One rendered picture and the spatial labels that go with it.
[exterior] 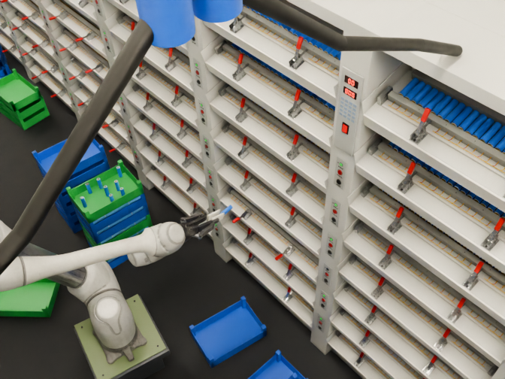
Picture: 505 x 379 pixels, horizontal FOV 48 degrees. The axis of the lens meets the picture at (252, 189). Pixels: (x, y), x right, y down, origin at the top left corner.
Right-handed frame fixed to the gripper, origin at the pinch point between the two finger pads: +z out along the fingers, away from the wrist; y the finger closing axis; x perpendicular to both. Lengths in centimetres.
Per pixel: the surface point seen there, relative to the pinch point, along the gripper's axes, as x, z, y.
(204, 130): -29.3, 6.7, 19.7
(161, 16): -131, -90, -76
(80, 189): 26, -21, 72
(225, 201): 8.1, 17.3, 11.9
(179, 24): -130, -88, -77
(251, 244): 26.0, 22.5, -3.6
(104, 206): 23, -20, 52
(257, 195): -11.0, 14.2, -8.1
